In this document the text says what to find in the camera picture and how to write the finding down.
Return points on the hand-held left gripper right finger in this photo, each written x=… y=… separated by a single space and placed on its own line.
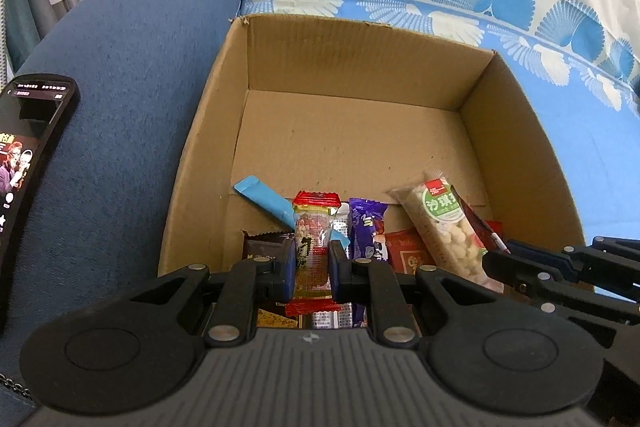
x=337 y=272

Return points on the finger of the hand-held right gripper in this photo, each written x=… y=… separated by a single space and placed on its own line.
x=540 y=253
x=510 y=269

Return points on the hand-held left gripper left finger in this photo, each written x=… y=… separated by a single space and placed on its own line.
x=286 y=272

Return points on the dark brown cracker packet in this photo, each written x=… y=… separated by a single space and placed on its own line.
x=265 y=244

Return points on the clear red-ended snack packet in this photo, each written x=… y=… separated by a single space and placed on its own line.
x=312 y=232

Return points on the purple snack packet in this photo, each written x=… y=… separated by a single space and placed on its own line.
x=367 y=227

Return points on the red snack bar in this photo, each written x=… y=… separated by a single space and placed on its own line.
x=475 y=224

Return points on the small red square packet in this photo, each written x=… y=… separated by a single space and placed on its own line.
x=407 y=252

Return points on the puffed rice bar green label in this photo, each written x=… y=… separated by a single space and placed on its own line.
x=445 y=227

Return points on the blue stick packet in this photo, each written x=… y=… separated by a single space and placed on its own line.
x=265 y=197

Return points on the cardboard box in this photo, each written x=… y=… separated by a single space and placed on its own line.
x=350 y=127

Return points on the blue fabric sofa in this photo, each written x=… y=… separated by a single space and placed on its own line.
x=125 y=82

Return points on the black smartphone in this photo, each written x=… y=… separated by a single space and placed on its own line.
x=25 y=187

